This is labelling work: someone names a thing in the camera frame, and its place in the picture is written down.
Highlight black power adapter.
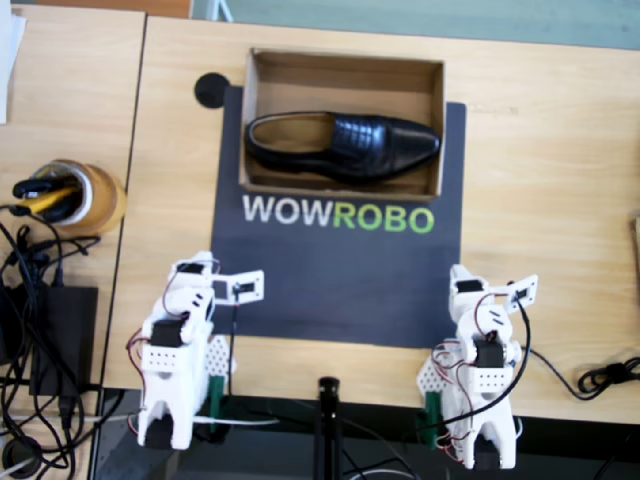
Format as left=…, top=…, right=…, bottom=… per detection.
left=0, top=279, right=24, bottom=366
left=29, top=285, right=101, bottom=396

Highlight green table clamp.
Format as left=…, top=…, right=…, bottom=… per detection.
left=208, top=377, right=226, bottom=434
left=418, top=392, right=444, bottom=444

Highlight thick black power cord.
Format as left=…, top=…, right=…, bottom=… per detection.
left=0, top=389, right=84, bottom=474

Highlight thin white cable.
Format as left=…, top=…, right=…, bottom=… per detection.
left=192, top=413, right=281, bottom=427

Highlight black handled scissors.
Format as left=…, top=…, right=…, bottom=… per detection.
left=13, top=175, right=57, bottom=200

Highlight white paper stack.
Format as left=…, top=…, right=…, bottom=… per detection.
left=0, top=4, right=30, bottom=126

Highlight thin black cable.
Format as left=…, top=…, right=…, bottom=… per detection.
left=0, top=202, right=104, bottom=301

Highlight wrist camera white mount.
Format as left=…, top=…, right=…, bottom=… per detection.
left=212, top=269, right=265, bottom=307
left=504, top=273, right=540, bottom=315

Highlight grey perforated metal panel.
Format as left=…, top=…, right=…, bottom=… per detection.
left=92, top=424, right=146, bottom=480

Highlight black round desk grommet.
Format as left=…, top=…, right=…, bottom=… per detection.
left=193, top=72, right=232, bottom=109
left=0, top=434, right=44, bottom=474

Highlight black leather shoe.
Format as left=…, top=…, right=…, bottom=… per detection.
left=243, top=110, right=443, bottom=185

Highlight black camera stand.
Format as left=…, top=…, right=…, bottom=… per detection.
left=312, top=374, right=346, bottom=480

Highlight white perforated base plate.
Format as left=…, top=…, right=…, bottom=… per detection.
left=204, top=334, right=239, bottom=376

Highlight black cable with ferrite bead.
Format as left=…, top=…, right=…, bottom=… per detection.
left=527, top=347, right=640, bottom=401

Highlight dark mat with WOWROBO print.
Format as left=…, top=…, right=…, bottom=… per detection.
left=209, top=85, right=469, bottom=349

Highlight open cardboard box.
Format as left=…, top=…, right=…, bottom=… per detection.
left=237, top=47, right=446, bottom=201

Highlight brown packing tape roll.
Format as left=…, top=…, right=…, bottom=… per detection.
left=29, top=158, right=129, bottom=236

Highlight yellow handled cutter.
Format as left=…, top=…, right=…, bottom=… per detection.
left=27, top=189, right=82, bottom=217

